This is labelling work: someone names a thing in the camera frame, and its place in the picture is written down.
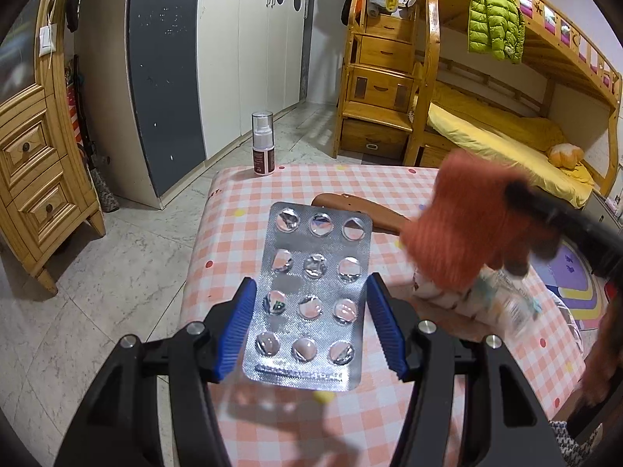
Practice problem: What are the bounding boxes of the orange plush toy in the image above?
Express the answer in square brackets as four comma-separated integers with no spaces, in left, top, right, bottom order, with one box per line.
[547,142,585,169]

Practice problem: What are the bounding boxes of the wooden bunk bed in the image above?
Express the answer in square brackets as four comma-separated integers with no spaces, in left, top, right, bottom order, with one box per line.
[404,0,623,200]

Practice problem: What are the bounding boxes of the orange fuzzy cloth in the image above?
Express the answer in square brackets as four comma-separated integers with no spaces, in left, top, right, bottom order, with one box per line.
[399,150,560,290]

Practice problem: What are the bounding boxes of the white and grey wardrobe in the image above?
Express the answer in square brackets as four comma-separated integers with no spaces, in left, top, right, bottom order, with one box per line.
[78,0,317,210]

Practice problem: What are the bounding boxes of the spray bottle with clear cap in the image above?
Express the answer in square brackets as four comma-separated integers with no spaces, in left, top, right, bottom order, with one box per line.
[252,111,276,176]

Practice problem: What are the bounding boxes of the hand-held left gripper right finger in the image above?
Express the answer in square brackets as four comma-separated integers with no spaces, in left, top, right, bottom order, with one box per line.
[366,273,556,467]

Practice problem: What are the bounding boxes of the table with pink checked tablecloth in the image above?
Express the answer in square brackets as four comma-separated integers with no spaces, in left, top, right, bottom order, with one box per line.
[180,164,585,467]

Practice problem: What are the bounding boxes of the silver blister pack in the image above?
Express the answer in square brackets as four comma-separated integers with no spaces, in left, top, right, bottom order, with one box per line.
[242,201,373,392]

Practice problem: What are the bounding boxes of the green puffer jacket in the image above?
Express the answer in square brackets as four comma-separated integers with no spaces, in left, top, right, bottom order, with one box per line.
[468,0,526,65]

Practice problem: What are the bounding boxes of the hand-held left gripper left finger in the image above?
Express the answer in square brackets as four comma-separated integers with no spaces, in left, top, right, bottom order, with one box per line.
[53,277,257,467]

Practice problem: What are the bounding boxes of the clear plastic bottle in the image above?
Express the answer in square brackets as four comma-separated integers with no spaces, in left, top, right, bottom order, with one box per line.
[411,267,543,339]

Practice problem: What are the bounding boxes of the person's right forearm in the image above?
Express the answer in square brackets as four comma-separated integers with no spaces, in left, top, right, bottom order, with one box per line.
[579,297,623,407]

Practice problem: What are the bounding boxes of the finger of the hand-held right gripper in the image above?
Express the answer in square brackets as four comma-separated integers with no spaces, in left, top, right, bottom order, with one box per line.
[501,241,540,279]
[503,179,586,235]

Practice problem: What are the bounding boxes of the wooden stair drawers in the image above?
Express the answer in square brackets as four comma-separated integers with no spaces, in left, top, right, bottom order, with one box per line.
[333,0,439,161]

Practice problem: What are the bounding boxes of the yellow bedding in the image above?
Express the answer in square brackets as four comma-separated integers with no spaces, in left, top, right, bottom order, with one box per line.
[414,80,597,207]

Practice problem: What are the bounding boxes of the wooden cabinet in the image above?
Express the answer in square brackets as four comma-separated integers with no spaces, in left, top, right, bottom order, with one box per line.
[0,0,107,295]

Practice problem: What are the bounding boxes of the rainbow oval rug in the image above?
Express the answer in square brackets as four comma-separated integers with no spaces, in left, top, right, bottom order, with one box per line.
[545,243,614,332]

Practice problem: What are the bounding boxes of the person's right leg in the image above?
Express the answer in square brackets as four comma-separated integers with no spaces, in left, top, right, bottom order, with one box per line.
[550,421,597,467]

